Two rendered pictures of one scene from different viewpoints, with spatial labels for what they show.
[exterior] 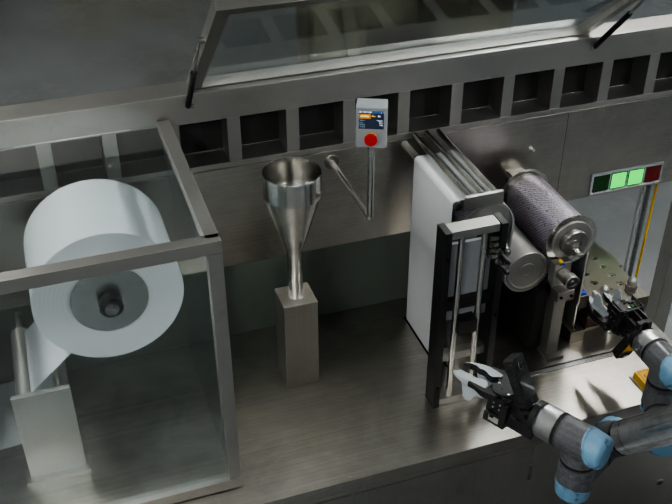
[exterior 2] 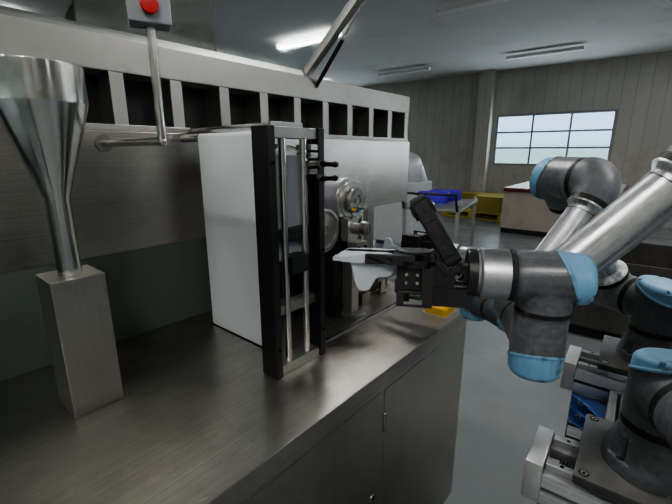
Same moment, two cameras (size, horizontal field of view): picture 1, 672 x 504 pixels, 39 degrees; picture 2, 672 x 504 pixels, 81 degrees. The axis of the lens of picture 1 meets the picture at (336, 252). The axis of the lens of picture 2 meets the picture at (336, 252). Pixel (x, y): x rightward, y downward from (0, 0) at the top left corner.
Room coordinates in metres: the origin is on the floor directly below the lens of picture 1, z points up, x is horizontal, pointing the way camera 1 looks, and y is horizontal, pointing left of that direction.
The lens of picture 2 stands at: (1.06, 0.04, 1.39)
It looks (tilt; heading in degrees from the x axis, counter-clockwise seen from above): 14 degrees down; 329
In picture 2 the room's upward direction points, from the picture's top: straight up
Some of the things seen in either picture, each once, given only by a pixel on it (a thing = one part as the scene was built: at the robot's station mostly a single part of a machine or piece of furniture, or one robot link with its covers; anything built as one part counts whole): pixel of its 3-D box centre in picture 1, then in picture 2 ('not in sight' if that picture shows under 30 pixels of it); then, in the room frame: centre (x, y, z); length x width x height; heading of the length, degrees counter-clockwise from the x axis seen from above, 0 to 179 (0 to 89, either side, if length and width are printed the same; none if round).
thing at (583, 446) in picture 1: (582, 442); (547, 279); (1.37, -0.50, 1.21); 0.11 x 0.08 x 0.09; 47
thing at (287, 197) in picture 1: (292, 182); (37, 84); (1.92, 0.10, 1.50); 0.14 x 0.14 x 0.06
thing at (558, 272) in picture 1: (557, 311); (354, 267); (2.00, -0.59, 1.05); 0.06 x 0.05 x 0.31; 19
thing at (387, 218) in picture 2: not in sight; (402, 198); (5.73, -3.99, 0.69); 0.71 x 0.64 x 1.38; 19
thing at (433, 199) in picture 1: (427, 256); (228, 237); (2.10, -0.25, 1.17); 0.34 x 0.05 x 0.54; 19
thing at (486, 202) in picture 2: not in sight; (478, 205); (6.86, -7.17, 0.24); 1.35 x 0.93 x 0.49; 21
